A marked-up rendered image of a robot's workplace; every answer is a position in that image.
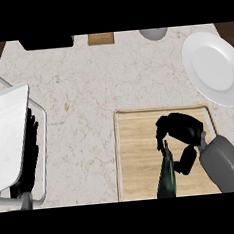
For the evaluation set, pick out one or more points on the dark green eggplant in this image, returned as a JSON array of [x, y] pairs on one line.
[[167, 181]]

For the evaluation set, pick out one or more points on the grey round bowl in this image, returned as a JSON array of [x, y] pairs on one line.
[[153, 33]]

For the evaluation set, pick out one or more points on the white round plate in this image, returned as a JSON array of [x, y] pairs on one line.
[[215, 68]]

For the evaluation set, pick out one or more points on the black appliance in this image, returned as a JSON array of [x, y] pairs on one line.
[[47, 43]]

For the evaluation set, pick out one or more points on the pale wooden tray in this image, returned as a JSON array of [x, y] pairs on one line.
[[139, 154]]

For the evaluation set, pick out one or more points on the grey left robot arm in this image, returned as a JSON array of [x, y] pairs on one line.
[[26, 201]]

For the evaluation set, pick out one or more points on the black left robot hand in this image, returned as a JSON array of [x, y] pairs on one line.
[[29, 153]]

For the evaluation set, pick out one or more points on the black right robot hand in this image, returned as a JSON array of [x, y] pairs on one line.
[[185, 128]]

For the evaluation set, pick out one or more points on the brown wooden box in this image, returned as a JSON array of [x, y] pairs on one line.
[[100, 38]]

